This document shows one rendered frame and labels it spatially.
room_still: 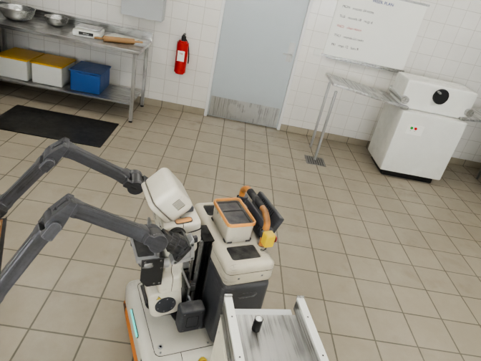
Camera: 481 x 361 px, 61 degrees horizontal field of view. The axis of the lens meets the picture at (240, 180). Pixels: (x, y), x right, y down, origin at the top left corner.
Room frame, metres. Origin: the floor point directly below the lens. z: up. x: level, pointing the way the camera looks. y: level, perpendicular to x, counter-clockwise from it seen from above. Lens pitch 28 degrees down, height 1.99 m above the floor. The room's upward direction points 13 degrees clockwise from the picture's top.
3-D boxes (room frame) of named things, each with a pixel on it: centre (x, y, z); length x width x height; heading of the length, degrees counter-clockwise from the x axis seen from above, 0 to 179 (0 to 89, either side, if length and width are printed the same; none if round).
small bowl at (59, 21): (4.94, 2.57, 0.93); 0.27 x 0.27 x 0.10
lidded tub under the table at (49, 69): (4.84, 2.56, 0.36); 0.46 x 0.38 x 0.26; 5
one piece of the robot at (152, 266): (1.49, 0.35, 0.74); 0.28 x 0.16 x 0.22; 29
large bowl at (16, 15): (4.79, 2.96, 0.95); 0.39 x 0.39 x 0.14
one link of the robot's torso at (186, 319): (1.50, 0.21, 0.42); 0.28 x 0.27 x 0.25; 29
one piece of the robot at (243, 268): (1.68, 0.01, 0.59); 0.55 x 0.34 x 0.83; 29
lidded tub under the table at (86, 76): (4.88, 2.12, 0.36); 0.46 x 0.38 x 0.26; 7
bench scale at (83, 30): (4.85, 2.13, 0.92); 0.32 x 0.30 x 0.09; 12
